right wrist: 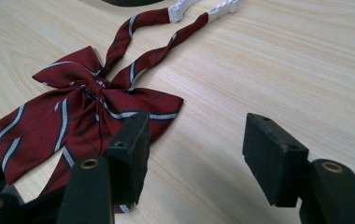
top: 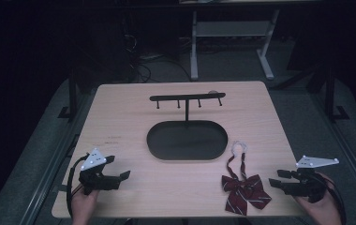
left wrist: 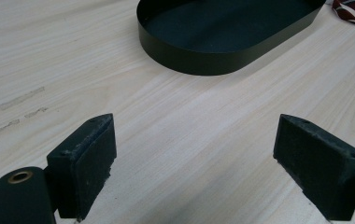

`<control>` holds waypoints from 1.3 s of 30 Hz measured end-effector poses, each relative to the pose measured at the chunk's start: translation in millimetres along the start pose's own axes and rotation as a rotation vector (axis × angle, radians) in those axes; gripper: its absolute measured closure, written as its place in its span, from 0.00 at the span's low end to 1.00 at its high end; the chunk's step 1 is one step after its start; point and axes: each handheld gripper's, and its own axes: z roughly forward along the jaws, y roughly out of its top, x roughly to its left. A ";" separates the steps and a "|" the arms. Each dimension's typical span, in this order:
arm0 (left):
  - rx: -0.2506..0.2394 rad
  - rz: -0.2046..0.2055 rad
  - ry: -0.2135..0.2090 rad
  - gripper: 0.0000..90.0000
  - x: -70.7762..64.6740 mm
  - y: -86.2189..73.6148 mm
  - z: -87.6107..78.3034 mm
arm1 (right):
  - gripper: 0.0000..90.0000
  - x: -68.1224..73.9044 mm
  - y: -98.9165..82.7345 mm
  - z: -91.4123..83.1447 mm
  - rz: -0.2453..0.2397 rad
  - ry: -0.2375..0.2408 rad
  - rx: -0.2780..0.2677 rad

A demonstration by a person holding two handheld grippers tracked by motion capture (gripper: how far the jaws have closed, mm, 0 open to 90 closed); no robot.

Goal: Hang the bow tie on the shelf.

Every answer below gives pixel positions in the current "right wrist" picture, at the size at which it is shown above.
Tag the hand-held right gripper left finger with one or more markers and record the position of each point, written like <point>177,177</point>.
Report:
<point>129,161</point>

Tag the dark red striped bow tie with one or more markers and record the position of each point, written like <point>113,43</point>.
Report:
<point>82,121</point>

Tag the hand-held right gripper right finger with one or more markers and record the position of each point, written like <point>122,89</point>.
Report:
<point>273,161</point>

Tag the dark round object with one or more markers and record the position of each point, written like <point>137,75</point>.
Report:
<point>132,2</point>

